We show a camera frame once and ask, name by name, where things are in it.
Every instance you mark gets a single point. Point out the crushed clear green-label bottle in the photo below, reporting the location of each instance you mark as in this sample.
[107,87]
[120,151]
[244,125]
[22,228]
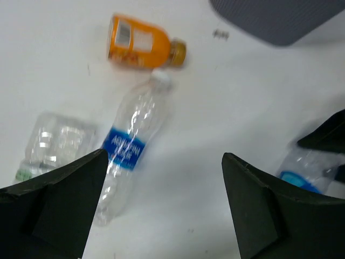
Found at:
[56,140]

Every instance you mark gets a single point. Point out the grey mesh waste bin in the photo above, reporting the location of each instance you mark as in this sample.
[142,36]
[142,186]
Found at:
[279,23]

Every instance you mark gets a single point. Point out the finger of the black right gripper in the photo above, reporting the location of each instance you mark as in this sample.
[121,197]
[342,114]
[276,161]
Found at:
[328,137]

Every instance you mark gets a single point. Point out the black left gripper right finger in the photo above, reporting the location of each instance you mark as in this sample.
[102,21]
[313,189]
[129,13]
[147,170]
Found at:
[275,219]

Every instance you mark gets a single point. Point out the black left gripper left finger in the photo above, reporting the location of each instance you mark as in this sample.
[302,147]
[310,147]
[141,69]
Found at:
[50,216]

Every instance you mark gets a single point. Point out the white-cap Aquafina water bottle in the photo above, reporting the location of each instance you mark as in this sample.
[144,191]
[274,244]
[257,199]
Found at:
[141,114]

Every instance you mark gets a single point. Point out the blue-cap blue-label water bottle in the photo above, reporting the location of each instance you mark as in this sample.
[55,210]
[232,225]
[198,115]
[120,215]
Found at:
[308,169]

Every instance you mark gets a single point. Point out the orange juice bottle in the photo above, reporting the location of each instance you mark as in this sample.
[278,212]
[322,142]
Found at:
[135,43]

